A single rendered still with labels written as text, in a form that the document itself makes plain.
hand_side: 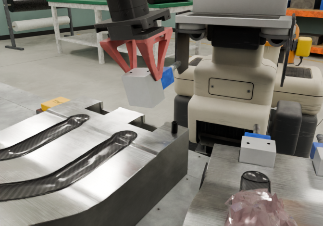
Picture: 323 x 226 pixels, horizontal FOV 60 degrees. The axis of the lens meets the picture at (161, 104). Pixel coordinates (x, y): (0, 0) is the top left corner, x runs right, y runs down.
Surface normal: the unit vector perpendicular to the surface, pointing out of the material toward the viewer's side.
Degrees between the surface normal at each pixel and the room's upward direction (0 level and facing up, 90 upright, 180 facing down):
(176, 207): 0
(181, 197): 0
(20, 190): 28
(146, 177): 90
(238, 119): 98
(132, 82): 99
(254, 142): 0
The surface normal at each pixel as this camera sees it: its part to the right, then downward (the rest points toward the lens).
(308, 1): -0.73, 0.27
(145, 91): -0.57, 0.46
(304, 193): 0.00, -0.92
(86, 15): 0.73, 0.26
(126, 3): 0.12, 0.40
